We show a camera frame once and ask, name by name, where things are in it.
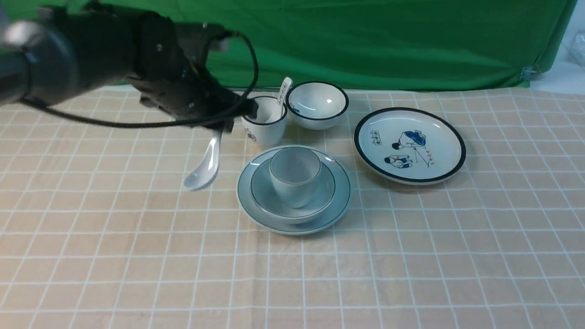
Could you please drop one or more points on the metal clip on backdrop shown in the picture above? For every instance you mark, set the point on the metal clip on backdrop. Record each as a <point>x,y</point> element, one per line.
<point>530,73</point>

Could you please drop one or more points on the plain white ceramic spoon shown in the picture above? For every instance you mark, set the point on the plain white ceramic spoon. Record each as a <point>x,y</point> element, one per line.
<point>207,170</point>

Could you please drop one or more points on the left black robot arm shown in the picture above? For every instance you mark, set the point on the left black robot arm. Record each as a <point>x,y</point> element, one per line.
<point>60,55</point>

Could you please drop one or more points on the plain pale green plate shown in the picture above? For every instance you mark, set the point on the plain pale green plate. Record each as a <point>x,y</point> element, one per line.
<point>335,211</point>

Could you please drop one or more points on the black-rimmed white cup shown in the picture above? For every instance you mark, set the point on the black-rimmed white cup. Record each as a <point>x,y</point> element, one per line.
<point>269,125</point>

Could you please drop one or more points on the illustrated black-rimmed plate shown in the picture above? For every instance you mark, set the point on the illustrated black-rimmed plate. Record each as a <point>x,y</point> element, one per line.
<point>409,146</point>

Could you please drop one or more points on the beige checkered tablecloth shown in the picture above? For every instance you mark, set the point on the beige checkered tablecloth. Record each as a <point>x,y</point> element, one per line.
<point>97,231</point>

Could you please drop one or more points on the plain pale green cup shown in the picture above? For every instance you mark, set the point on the plain pale green cup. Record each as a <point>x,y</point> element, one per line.
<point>295,175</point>

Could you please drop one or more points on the green backdrop cloth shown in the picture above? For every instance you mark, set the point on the green backdrop cloth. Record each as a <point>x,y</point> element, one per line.
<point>411,45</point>

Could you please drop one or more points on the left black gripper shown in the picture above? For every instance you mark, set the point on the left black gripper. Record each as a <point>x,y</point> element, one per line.
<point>170,71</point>

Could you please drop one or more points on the patterned white spoon in cup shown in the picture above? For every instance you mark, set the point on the patterned white spoon in cup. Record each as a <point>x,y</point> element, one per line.
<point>285,86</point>

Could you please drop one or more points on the pale green-rimmed bowl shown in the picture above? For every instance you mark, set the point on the pale green-rimmed bowl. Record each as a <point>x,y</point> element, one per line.
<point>267,199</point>

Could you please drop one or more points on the black-rimmed white bowl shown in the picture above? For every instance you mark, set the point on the black-rimmed white bowl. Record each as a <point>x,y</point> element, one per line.
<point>316,105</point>

